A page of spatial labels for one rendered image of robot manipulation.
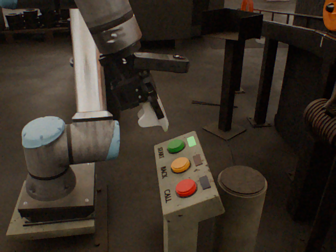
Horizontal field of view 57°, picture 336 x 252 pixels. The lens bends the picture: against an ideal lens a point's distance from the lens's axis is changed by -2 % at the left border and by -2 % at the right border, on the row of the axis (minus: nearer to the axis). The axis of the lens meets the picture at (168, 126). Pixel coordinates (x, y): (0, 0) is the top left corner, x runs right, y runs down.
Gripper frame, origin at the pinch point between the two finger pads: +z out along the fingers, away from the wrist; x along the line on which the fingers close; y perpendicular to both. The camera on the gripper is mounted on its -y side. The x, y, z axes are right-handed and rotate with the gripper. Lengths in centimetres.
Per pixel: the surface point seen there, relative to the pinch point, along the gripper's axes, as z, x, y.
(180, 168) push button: 5.8, 9.2, 0.1
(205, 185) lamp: 6.4, 15.9, -3.7
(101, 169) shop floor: 53, -74, 48
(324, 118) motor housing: 34, -26, -48
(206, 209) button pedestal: 8.8, 19.5, -2.3
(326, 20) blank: 16, -64, -73
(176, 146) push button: 5.5, 1.3, -0.1
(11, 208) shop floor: 40, -49, 84
